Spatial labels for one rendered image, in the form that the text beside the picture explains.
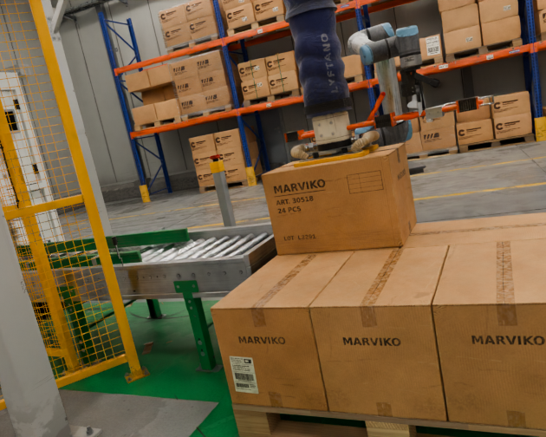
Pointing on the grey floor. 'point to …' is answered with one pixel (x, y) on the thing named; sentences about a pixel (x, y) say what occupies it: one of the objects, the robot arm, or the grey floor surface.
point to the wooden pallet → (252, 420)
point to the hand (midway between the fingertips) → (423, 113)
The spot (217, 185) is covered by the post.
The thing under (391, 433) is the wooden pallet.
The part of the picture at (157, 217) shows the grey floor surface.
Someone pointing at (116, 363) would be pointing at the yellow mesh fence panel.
